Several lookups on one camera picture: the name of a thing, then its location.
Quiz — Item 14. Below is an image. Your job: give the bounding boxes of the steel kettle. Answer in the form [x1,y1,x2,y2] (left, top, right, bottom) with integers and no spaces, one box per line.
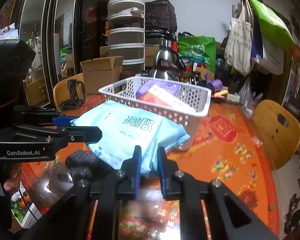
[148,44,186,81]

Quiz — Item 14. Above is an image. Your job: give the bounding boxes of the pink tissue pack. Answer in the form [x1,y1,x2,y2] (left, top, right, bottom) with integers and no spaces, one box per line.
[140,88,191,109]

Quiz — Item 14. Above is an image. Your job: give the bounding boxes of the black bag on shelf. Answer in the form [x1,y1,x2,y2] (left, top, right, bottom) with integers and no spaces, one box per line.
[145,0,178,40]

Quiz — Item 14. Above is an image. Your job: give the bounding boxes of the green shopping bag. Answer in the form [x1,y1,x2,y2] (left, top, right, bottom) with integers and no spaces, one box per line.
[178,32,216,74]

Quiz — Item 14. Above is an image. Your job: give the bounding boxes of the person's left hand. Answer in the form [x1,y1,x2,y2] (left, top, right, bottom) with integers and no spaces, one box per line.
[3,163,21,193]

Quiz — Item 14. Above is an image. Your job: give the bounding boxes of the wooden chair left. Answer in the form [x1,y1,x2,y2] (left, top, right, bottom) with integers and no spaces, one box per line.
[53,73,85,111]

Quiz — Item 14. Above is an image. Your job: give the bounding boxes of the wooden chair right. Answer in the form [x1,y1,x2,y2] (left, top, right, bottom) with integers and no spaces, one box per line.
[252,99,300,171]

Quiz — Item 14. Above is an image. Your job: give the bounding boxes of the lime green hanging bag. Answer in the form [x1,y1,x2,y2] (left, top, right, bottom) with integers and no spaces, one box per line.
[249,0,295,51]

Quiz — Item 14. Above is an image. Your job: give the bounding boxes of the white canvas tote bag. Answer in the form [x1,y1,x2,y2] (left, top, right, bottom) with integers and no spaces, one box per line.
[224,1,253,76]

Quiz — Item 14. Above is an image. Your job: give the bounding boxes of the purple tissue pack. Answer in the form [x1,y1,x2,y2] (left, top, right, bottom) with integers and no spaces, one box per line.
[135,79,181,99]

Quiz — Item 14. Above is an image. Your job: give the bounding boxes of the black folding stand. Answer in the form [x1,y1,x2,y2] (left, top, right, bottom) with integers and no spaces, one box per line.
[59,79,85,110]

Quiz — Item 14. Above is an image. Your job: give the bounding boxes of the light blue tissue pack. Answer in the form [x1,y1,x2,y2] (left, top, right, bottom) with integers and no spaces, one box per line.
[71,100,190,178]

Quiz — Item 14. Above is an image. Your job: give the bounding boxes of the brown jar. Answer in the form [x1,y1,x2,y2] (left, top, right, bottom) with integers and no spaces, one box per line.
[119,71,136,82]

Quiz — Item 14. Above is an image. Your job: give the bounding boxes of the white perforated plastic basket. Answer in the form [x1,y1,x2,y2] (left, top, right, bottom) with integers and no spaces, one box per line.
[98,76,212,151]

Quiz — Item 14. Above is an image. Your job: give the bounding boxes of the grey stacked drawer tower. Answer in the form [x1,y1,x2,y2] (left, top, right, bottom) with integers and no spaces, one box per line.
[107,0,145,74]

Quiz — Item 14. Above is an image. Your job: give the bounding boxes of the wooden chair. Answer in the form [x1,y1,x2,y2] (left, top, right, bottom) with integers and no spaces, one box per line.
[252,99,300,171]
[53,73,85,111]

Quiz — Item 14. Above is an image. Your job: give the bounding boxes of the cardboard box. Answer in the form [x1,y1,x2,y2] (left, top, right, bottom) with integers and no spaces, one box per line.
[81,56,123,94]

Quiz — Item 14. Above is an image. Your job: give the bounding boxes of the grey knitted glove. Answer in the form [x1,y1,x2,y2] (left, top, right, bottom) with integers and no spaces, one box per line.
[65,150,114,181]

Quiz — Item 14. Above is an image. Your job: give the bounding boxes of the purple tape roll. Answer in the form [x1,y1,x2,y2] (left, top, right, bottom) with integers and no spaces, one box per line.
[204,73,223,94]

